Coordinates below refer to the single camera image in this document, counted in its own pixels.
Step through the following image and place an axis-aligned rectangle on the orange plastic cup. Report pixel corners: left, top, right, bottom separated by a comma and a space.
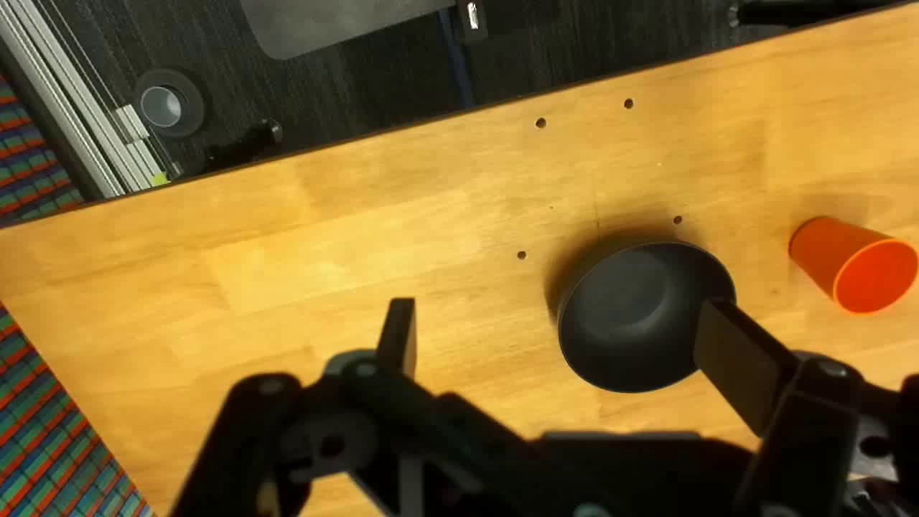
786, 216, 919, 313

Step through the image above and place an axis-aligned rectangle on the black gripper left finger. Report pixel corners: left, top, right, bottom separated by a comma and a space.
375, 297, 417, 376

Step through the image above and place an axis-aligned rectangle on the black bowl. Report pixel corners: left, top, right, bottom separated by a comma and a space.
553, 240, 736, 394

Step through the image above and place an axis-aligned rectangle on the grey tape roll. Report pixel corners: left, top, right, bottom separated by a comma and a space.
134, 69, 207, 138

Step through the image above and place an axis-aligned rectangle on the aluminium rail frame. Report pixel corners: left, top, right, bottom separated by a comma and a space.
0, 0, 170, 197

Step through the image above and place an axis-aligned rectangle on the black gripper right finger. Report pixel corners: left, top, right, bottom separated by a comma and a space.
694, 300, 797, 435

